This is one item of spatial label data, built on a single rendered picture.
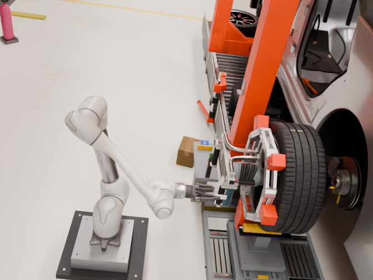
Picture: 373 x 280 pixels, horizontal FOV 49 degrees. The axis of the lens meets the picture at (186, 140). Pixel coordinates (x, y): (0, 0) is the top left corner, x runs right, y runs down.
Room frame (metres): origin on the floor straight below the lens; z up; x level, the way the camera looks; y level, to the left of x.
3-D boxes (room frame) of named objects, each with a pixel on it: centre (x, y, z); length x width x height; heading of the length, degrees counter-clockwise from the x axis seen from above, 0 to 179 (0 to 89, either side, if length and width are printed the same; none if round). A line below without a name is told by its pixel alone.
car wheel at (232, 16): (5.49, -0.41, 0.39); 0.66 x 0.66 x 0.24
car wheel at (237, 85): (3.50, -0.69, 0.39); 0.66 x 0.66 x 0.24
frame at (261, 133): (1.86, -0.45, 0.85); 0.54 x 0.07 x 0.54; 8
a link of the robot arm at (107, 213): (1.61, 0.39, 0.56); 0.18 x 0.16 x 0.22; 178
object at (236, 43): (4.33, -0.47, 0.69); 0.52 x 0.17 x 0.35; 98
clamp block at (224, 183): (1.67, -0.27, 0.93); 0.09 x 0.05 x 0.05; 98
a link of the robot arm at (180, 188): (1.63, -0.01, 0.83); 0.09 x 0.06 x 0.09; 7
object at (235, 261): (1.89, -0.62, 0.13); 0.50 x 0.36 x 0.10; 8
